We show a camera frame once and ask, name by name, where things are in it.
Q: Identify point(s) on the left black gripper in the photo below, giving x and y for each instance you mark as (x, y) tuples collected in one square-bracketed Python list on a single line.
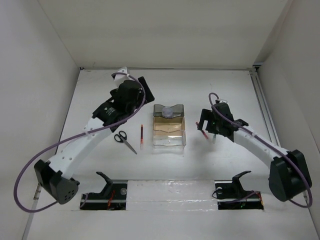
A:
[(148, 97)]

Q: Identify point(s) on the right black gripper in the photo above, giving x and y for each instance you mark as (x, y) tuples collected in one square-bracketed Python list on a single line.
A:
[(205, 115)]

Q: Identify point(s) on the red pen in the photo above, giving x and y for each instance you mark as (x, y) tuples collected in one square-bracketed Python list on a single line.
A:
[(141, 136), (203, 133)]

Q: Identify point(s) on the small clear clip jar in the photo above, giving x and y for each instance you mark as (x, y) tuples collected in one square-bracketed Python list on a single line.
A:
[(167, 112)]

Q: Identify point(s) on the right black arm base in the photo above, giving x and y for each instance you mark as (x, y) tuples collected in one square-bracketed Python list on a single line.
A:
[(231, 195)]

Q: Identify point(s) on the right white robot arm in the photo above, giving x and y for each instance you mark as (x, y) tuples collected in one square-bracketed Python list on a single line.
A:
[(289, 177)]

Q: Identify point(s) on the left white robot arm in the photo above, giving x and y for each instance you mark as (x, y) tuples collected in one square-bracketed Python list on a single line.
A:
[(55, 175)]

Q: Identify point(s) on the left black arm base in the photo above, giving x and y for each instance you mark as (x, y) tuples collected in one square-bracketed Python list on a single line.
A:
[(113, 196)]

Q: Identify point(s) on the green pen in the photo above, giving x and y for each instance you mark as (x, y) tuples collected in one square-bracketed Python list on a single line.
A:
[(214, 137)]

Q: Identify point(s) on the grey smoked plastic tray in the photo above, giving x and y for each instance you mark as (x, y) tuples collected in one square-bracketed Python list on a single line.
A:
[(178, 110)]

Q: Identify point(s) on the clear plastic tray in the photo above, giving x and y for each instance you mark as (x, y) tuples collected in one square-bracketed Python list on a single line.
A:
[(169, 140)]

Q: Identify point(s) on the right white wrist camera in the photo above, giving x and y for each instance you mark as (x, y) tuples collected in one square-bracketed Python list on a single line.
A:
[(221, 101)]

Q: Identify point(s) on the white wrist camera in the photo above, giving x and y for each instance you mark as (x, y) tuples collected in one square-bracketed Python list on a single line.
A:
[(221, 101), (120, 76)]

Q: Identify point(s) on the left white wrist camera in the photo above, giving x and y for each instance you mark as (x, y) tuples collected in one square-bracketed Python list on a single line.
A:
[(120, 76)]

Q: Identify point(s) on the black handled scissors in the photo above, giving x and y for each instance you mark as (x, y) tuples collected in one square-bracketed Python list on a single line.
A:
[(121, 137)]

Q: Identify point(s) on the aluminium rail right side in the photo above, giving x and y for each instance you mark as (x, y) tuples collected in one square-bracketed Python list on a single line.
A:
[(266, 114)]

